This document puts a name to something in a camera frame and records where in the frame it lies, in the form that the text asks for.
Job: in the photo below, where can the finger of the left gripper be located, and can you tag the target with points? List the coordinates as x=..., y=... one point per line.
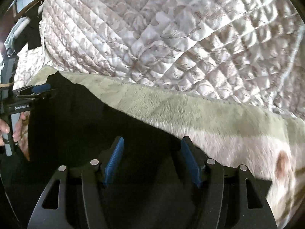
x=33, y=94
x=35, y=88

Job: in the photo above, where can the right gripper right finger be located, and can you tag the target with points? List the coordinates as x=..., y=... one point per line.
x=225, y=197

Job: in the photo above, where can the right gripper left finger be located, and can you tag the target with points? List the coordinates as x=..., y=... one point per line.
x=73, y=196

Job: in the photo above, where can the black pants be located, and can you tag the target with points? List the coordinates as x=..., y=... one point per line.
x=24, y=181

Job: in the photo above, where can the left hand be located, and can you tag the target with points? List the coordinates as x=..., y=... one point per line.
x=20, y=134

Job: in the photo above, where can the dark clothes pile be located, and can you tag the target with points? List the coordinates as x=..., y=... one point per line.
x=25, y=31

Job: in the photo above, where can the fleece floral blanket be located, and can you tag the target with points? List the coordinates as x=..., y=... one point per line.
x=152, y=189

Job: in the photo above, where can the quilted beige comforter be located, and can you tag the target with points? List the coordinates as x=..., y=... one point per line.
x=244, y=51

